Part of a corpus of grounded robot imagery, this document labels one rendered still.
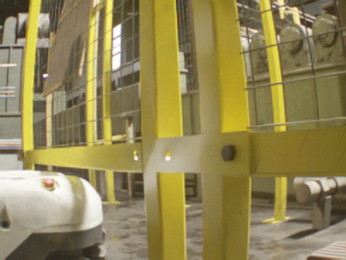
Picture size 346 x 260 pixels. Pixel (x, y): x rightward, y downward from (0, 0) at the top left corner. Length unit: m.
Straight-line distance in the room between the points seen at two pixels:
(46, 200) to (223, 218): 0.48
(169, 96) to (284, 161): 0.29
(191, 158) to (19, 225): 0.47
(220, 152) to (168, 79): 0.20
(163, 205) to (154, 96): 0.17
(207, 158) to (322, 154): 0.19
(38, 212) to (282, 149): 0.60
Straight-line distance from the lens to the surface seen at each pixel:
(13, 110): 5.17
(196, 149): 0.56
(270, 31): 2.26
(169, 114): 0.67
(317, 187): 1.79
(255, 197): 2.98
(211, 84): 0.54
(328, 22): 2.57
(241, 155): 0.49
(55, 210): 0.91
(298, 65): 2.74
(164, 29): 0.69
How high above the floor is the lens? 0.42
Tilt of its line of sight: 2 degrees up
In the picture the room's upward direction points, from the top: 2 degrees counter-clockwise
